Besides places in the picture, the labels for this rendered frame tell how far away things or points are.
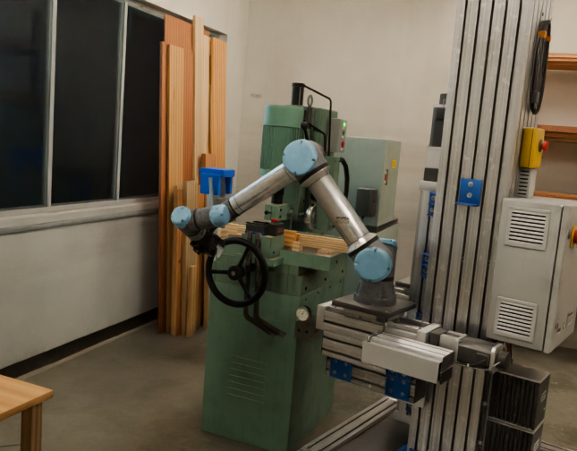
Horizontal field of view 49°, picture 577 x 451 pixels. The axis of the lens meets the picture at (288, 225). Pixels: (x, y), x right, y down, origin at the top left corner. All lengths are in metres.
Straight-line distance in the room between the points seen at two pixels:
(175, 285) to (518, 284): 2.61
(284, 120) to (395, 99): 2.45
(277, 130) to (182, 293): 1.85
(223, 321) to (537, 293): 1.37
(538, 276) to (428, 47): 3.22
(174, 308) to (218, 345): 1.42
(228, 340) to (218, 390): 0.24
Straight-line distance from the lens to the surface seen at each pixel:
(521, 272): 2.15
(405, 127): 5.07
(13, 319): 3.56
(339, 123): 3.02
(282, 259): 2.66
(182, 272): 4.26
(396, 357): 2.07
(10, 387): 2.20
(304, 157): 2.06
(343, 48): 5.26
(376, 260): 2.04
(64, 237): 3.73
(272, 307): 2.73
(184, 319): 4.33
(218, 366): 2.93
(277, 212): 2.79
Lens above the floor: 1.36
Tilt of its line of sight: 8 degrees down
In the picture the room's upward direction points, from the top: 5 degrees clockwise
